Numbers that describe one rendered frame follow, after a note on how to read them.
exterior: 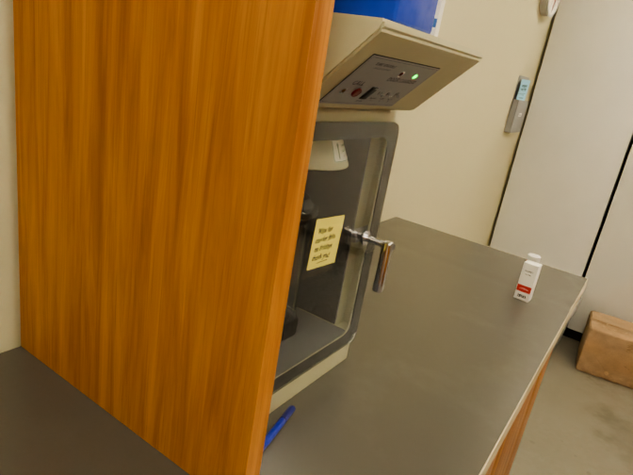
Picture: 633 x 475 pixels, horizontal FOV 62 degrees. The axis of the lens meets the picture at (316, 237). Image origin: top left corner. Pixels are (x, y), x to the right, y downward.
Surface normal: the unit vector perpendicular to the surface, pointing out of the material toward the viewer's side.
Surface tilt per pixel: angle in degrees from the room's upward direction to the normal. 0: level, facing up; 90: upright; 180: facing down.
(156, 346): 90
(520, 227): 90
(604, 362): 94
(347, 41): 90
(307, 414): 0
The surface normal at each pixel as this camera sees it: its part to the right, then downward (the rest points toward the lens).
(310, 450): 0.16, -0.93
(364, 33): -0.55, 0.18
